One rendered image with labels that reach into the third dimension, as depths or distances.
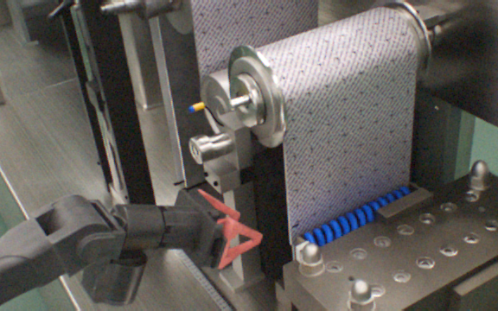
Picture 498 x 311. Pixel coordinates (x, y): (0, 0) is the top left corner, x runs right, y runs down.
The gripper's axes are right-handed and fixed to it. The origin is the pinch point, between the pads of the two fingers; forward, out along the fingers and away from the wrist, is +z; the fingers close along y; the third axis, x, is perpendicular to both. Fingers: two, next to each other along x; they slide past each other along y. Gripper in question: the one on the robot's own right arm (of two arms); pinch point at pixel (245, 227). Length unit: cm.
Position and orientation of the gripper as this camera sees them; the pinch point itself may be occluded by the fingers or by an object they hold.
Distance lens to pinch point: 92.7
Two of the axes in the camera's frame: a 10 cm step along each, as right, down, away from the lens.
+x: 3.1, -9.0, -2.9
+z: 7.9, 0.7, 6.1
